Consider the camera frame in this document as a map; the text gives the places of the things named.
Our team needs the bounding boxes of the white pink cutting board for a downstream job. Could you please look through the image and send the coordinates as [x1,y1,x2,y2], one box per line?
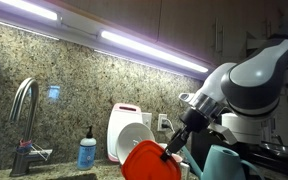
[107,103,142,162]

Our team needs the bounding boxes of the white charger plug with cable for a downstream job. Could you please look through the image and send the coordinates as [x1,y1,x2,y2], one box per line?
[161,119,175,132]

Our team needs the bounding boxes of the blue hand soap bottle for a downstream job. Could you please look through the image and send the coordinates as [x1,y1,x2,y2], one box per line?
[77,127,97,170]

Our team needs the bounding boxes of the wooden upper cabinets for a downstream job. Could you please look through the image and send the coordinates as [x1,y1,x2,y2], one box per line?
[45,0,288,79]

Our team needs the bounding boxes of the white wall outlet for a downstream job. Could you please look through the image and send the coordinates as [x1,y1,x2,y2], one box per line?
[157,114,167,132]

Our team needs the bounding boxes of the white mug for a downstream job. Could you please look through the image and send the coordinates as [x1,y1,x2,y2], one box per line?
[159,143,168,149]

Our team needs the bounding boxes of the curved steel kitchen faucet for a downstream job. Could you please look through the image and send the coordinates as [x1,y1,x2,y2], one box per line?
[9,77,52,177]

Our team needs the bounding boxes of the pink mug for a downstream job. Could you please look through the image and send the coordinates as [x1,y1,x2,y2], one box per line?
[171,153,183,163]

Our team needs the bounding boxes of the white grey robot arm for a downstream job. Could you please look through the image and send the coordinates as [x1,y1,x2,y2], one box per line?
[161,22,288,161]

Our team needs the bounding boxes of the teal watering can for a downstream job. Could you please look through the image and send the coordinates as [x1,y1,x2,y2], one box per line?
[181,145,265,180]

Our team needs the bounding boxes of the under-cabinet light strip left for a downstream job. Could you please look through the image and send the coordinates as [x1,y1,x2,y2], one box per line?
[0,0,58,21]

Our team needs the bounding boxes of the under-cabinet light strip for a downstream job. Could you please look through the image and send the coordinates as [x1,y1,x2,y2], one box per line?
[0,0,58,21]
[100,30,208,73]

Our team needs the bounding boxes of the metal pan on stove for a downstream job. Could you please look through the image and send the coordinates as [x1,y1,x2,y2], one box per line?
[260,135,288,159]

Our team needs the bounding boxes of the white light switch plate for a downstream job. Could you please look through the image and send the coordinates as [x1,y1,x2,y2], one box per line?
[142,112,152,128]

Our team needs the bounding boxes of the black grey coffee machine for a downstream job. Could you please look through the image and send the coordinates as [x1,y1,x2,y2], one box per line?
[190,112,262,172]

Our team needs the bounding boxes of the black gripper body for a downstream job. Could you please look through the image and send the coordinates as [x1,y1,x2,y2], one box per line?
[172,108,209,141]

